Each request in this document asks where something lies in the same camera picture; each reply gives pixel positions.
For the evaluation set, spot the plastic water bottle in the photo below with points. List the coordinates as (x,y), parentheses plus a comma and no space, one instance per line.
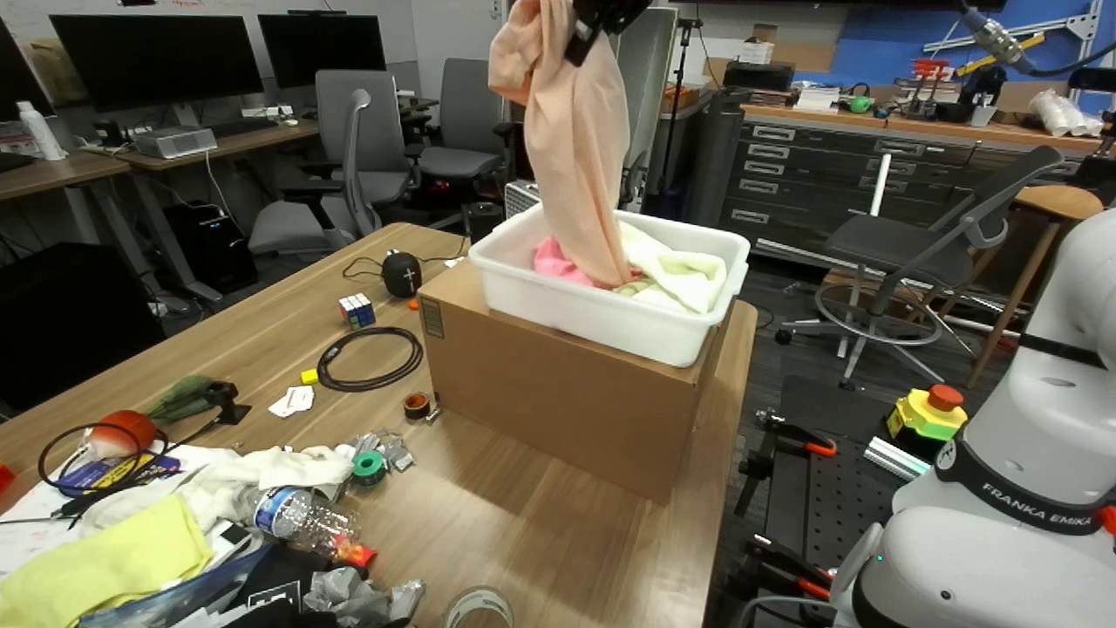
(307,523)

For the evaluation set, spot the yellow cloth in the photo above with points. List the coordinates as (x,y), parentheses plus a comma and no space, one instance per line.
(108,565)

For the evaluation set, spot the black monitor left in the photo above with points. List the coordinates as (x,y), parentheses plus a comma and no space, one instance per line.
(155,62)

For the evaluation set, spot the black drawer cabinet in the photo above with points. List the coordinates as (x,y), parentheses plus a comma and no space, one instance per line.
(798,183)

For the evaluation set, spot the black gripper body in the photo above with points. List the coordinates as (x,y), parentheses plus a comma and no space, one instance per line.
(595,19)

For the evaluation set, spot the green tape spool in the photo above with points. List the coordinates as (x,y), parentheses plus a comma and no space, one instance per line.
(366,470)

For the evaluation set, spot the peach cloth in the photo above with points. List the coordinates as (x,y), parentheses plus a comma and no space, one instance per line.
(573,131)

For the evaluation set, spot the light green cloth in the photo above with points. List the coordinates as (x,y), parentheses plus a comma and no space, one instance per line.
(667,277)

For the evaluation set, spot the black monitor right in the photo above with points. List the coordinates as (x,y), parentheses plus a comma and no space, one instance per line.
(307,43)

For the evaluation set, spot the white rag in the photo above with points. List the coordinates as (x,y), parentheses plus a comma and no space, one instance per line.
(226,483)

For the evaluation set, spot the black office chair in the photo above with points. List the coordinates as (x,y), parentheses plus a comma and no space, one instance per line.
(887,257)

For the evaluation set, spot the cardboard box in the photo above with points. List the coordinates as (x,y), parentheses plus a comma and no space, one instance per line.
(608,412)

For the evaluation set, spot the grey office chair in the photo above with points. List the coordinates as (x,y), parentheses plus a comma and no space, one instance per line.
(362,172)

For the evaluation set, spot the rubiks cube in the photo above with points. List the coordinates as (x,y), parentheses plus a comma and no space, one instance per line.
(358,310)

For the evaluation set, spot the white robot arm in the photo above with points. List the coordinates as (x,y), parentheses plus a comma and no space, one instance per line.
(1014,523)

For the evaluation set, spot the pink cloth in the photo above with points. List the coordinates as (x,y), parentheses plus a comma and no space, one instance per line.
(550,259)

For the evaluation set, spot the emergency stop button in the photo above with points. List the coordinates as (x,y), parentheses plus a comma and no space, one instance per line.
(925,419)

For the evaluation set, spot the black monitor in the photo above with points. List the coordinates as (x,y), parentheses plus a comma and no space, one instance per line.
(155,62)
(307,43)

